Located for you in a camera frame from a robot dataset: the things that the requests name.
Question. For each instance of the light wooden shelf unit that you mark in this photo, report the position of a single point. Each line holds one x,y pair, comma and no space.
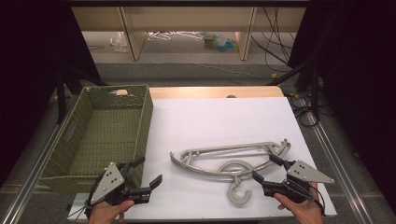
186,18

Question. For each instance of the beige basket tag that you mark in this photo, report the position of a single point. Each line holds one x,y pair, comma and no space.
122,92

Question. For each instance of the person's right hand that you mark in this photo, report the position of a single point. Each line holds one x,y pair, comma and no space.
303,211

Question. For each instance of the black metal stand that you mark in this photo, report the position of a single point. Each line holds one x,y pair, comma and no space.
314,90
61,99

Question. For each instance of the green woven basket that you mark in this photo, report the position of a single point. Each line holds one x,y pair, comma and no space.
106,133

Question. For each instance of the aluminium rail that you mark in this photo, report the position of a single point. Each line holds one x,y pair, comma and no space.
34,174
339,165

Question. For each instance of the person's left hand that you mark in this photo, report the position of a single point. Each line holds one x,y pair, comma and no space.
107,213

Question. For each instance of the pile of colourful toys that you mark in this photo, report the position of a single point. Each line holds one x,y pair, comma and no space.
222,43

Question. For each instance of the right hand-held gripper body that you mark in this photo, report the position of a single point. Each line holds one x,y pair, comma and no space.
303,174

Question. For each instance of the black curtain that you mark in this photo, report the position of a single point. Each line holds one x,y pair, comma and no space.
358,77
28,77

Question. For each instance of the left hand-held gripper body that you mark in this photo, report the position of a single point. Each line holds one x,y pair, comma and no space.
110,180

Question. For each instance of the grey plastic clothes hanger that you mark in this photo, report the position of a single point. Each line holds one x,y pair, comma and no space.
236,179

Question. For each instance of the clear plastic bag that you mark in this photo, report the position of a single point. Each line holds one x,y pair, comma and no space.
120,42

